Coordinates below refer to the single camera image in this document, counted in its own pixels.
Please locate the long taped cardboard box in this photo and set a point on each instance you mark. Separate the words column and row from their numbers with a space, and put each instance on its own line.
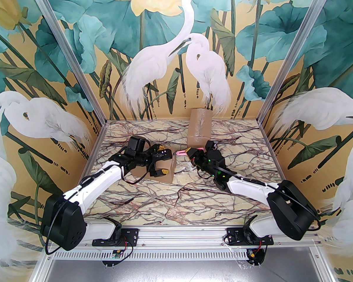
column 167, row 169

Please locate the pink utility knife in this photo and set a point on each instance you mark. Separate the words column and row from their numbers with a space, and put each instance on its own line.
column 181, row 153

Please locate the short taped cardboard box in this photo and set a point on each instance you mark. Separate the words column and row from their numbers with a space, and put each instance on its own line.
column 200, row 125

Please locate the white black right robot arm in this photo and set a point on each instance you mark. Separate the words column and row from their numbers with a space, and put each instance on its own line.
column 247, row 186

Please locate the small green circuit board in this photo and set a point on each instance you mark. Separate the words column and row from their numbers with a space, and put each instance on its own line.
column 116, row 254

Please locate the perforated metal tray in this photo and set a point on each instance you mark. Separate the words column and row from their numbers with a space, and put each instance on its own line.
column 179, row 272

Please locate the yellow power connector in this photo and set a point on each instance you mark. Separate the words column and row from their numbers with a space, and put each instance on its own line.
column 253, row 255

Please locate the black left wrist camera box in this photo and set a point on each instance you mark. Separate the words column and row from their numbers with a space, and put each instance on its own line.
column 163, row 154

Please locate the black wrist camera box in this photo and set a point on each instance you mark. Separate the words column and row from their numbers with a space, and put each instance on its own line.
column 163, row 154
column 211, row 145

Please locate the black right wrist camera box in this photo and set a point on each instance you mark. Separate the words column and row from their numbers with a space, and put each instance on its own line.
column 211, row 145

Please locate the aluminium side rail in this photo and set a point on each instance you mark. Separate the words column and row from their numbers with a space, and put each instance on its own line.
column 90, row 159
column 274, row 157

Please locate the aluminium cross rail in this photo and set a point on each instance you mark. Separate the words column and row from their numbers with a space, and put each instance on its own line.
column 179, row 236

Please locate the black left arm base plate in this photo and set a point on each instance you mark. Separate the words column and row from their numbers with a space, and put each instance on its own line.
column 129, row 235

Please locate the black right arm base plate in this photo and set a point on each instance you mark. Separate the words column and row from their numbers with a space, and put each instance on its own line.
column 234, row 235

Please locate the aluminium corner post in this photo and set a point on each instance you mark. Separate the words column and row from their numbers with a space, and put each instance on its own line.
column 68, row 50
column 295, row 51

